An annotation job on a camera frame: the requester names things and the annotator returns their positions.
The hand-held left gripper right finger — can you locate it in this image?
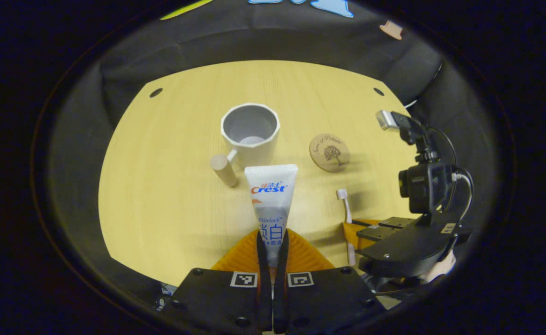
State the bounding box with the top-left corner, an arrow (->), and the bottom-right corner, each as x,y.
274,229 -> 387,335

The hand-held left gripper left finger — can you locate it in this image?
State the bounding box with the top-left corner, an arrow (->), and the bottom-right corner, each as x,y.
168,230 -> 273,335

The white toothbrush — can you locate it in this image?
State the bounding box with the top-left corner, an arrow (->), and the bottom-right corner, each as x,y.
336,188 -> 357,267

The round wooden coaster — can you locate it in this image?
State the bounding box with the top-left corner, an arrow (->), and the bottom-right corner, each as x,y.
309,134 -> 351,173

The white toothpaste tube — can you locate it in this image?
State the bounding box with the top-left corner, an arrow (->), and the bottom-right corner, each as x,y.
244,164 -> 299,268

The white cup with wooden handle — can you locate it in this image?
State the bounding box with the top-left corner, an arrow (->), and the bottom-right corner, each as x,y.
209,103 -> 281,188

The wooden desktop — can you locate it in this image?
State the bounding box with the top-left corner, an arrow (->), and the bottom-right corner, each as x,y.
98,60 -> 422,287

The black camera cable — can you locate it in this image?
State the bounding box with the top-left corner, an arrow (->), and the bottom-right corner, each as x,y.
429,127 -> 474,220

